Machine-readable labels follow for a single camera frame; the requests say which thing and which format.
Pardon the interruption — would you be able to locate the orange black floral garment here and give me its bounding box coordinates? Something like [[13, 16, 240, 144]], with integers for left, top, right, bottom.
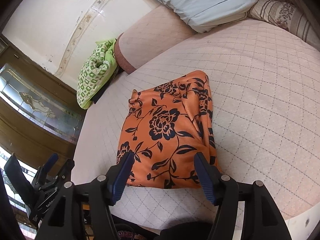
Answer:
[[117, 70, 218, 189]]

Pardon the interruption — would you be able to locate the brown wooden glass cabinet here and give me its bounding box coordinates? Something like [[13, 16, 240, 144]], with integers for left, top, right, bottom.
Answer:
[[0, 36, 86, 240]]

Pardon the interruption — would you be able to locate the pink quilted bed cover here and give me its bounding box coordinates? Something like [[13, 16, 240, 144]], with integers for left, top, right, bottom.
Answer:
[[72, 7, 319, 223]]

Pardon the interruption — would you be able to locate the green patterned pillow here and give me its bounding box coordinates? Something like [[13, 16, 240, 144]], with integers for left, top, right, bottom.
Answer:
[[76, 38, 118, 109]]

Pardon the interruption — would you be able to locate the striped floral pillow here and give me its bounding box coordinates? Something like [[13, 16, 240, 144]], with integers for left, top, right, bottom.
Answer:
[[248, 0, 319, 50]]

